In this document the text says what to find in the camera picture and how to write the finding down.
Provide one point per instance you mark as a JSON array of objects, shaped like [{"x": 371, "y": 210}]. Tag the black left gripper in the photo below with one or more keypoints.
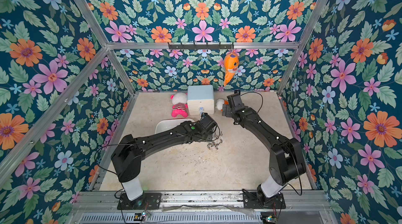
[{"x": 211, "y": 131}]

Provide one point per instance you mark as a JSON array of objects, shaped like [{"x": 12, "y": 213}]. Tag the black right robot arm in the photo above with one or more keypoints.
[{"x": 286, "y": 161}]

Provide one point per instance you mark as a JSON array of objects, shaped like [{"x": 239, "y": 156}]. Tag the pale blue drawer box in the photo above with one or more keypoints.
[{"x": 200, "y": 96}]

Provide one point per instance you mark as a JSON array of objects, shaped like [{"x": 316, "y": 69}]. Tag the white storage tray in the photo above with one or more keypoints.
[{"x": 166, "y": 125}]

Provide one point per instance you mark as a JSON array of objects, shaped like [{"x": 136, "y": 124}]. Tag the black hook rail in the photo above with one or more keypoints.
[{"x": 200, "y": 46}]

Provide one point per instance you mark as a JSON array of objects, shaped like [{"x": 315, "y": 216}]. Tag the orange white plush ball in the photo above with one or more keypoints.
[{"x": 220, "y": 104}]

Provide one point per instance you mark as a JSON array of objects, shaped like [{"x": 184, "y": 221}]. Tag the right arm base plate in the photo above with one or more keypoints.
[{"x": 257, "y": 200}]

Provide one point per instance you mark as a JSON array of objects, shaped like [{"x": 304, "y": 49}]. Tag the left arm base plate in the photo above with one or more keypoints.
[{"x": 147, "y": 201}]

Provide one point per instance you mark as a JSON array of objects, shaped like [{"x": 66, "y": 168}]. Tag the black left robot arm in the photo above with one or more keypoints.
[{"x": 131, "y": 151}]

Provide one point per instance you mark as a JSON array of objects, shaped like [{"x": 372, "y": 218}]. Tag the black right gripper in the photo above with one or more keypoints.
[{"x": 229, "y": 109}]

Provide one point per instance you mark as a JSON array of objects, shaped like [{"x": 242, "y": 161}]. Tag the pink white plush toy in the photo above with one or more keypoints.
[{"x": 179, "y": 105}]

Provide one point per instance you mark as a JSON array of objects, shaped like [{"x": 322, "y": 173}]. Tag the orange hanging fish plush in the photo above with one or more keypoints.
[{"x": 231, "y": 64}]

